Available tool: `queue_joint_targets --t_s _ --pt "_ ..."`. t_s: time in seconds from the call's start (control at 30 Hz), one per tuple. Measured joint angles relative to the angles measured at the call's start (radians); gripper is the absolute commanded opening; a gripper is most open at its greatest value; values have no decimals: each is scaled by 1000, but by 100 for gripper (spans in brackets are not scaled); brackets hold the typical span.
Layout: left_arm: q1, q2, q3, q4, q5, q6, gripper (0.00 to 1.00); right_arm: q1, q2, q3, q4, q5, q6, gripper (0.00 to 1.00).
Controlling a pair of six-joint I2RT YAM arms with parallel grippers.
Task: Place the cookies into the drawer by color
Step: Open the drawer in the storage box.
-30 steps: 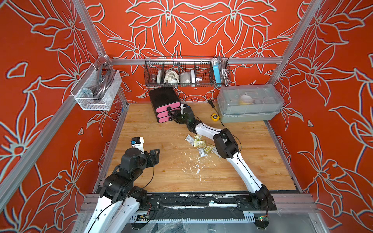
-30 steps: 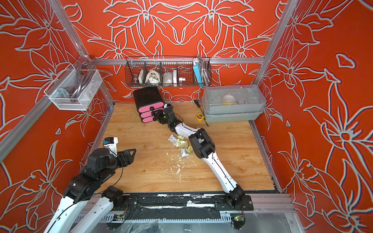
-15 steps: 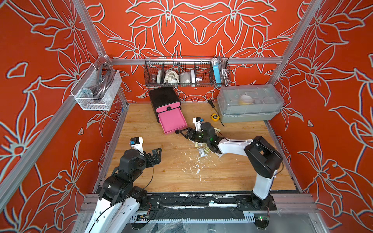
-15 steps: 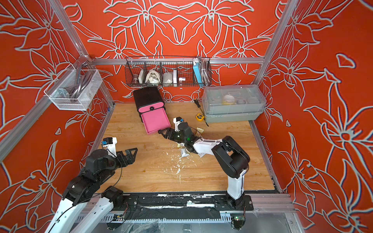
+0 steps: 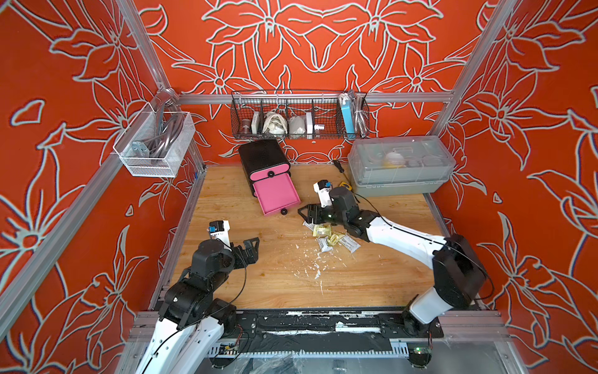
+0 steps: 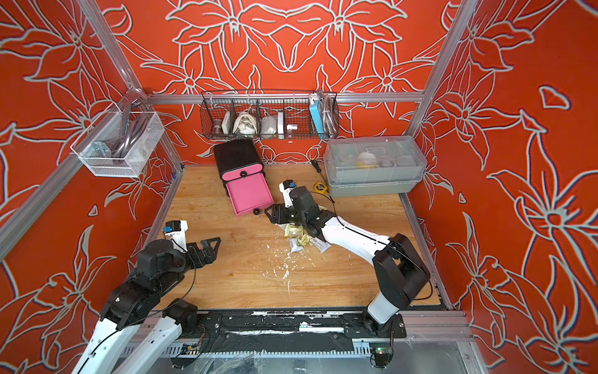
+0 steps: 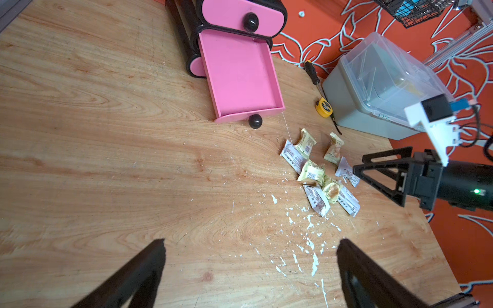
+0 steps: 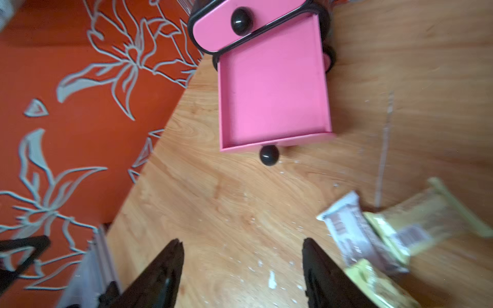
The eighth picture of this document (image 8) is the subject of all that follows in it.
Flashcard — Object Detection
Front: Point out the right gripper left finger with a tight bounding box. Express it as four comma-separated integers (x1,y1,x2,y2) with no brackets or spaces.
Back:
98,239,184,308

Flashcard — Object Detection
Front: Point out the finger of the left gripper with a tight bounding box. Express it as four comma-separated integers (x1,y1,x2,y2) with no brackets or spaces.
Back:
1,236,51,295

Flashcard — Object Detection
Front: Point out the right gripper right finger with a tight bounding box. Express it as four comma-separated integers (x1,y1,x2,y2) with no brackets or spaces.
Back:
302,238,376,308

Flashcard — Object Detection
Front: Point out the pink drawer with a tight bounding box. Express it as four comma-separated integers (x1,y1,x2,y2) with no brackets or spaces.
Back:
188,0,306,55
218,13,334,152

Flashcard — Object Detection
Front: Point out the black pink drawer cabinet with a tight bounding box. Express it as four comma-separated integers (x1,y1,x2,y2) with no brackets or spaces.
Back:
209,1,335,75

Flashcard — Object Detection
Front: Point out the pink top drawer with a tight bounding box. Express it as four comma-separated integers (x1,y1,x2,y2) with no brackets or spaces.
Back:
188,0,306,55

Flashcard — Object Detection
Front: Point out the green cookie packet small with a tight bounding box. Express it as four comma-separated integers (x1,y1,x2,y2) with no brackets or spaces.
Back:
344,259,421,308

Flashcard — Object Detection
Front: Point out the white cookie packet left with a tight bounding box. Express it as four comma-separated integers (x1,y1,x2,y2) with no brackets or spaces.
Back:
317,191,409,276

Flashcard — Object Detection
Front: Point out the green cookie packet large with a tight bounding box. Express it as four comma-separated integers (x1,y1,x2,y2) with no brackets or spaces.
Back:
363,177,492,266

